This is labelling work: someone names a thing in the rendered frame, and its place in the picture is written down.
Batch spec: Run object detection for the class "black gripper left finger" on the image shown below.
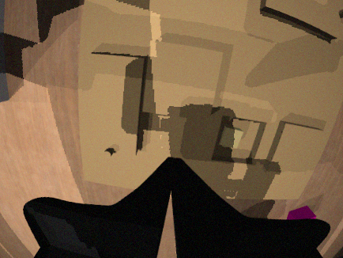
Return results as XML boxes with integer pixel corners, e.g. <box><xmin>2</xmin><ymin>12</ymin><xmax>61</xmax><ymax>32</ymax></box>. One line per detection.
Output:
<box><xmin>23</xmin><ymin>157</ymin><xmax>175</xmax><ymax>258</ymax></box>

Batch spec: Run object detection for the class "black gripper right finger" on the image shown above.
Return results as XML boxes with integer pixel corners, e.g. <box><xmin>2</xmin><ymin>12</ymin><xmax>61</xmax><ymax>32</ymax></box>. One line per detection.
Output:
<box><xmin>171</xmin><ymin>157</ymin><xmax>330</xmax><ymax>258</ymax></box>

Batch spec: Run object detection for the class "small purple block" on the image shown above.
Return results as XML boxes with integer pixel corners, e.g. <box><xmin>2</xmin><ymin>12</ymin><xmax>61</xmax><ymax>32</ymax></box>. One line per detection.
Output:
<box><xmin>287</xmin><ymin>206</ymin><xmax>317</xmax><ymax>219</ymax></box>

